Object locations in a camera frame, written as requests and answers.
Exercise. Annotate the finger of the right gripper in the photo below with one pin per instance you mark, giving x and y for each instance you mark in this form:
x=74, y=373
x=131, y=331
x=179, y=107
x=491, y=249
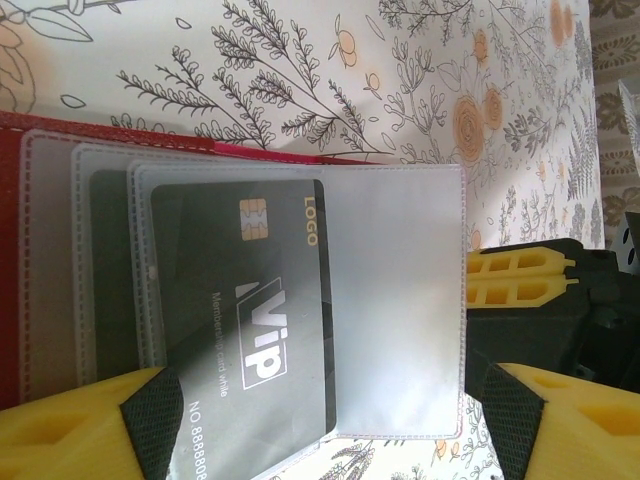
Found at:
x=500, y=262
x=500, y=292

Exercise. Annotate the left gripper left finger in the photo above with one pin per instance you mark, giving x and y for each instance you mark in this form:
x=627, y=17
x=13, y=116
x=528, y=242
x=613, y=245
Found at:
x=60, y=440

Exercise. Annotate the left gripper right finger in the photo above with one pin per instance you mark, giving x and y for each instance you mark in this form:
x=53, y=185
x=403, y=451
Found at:
x=590, y=440

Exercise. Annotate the red card holder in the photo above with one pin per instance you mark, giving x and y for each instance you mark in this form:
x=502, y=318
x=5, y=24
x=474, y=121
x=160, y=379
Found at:
x=10, y=225

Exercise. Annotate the black VIP credit card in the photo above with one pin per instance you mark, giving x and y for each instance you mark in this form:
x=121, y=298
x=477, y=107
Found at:
x=260, y=300

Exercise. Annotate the clear plastic box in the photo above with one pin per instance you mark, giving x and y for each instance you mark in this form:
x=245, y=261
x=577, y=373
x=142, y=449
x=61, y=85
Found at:
x=631, y=105

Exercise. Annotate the floral table cover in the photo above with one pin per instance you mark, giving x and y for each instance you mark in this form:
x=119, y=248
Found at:
x=250, y=75

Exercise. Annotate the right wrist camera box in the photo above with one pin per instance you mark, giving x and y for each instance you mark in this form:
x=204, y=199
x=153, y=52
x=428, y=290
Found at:
x=632, y=245

